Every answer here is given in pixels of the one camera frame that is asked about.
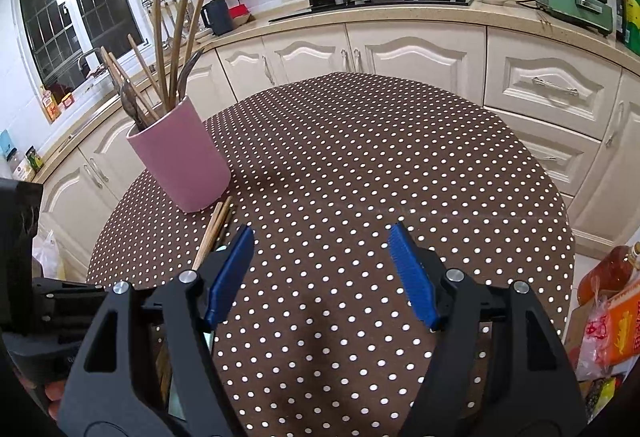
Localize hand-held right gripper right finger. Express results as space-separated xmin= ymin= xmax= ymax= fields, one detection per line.
xmin=387 ymin=222 xmax=588 ymax=437

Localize red yellow packet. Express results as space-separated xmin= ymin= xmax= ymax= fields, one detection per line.
xmin=40 ymin=86 xmax=76 ymax=123

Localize metal faucet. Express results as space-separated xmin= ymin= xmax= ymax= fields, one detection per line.
xmin=77 ymin=48 xmax=108 ymax=79

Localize window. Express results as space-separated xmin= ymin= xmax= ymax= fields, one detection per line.
xmin=15 ymin=0 xmax=146 ymax=93

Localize cooking oil bottle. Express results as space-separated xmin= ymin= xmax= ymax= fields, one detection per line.
xmin=577 ymin=242 xmax=640 ymax=308

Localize brown polka dot tablecloth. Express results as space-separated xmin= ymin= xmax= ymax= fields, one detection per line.
xmin=86 ymin=72 xmax=576 ymax=437

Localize cream kitchen cabinets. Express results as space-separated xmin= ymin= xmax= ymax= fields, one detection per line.
xmin=37 ymin=20 xmax=640 ymax=283

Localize light wooden chopstick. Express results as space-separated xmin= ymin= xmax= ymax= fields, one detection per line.
xmin=214 ymin=196 xmax=235 ymax=248
xmin=191 ymin=201 xmax=224 ymax=271

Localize person's left hand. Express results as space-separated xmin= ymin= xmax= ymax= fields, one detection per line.
xmin=44 ymin=379 xmax=67 ymax=420

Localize beige countertop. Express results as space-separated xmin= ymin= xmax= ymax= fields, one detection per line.
xmin=32 ymin=0 xmax=640 ymax=183

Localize dark green bottle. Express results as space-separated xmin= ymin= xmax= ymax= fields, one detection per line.
xmin=616 ymin=0 xmax=640 ymax=55

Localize pink cup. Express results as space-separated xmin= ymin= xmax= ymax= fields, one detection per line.
xmin=125 ymin=93 xmax=232 ymax=214

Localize red white plastic bag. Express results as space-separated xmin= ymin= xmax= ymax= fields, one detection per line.
xmin=575 ymin=294 xmax=631 ymax=383

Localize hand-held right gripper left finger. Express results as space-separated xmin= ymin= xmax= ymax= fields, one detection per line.
xmin=56 ymin=224 xmax=256 ymax=437

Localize metal spoon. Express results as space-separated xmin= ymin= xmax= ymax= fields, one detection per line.
xmin=120 ymin=80 xmax=148 ymax=130

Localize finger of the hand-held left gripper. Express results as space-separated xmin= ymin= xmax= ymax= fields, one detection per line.
xmin=7 ymin=334 xmax=83 ymax=390
xmin=31 ymin=279 xmax=110 ymax=320

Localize pile of wooden chopsticks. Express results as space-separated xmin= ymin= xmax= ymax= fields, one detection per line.
xmin=99 ymin=0 xmax=209 ymax=128

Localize dark blue kettle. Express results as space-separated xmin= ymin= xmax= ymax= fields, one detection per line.
xmin=201 ymin=0 xmax=235 ymax=36

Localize orange packet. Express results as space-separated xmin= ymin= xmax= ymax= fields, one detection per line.
xmin=602 ymin=289 xmax=640 ymax=368

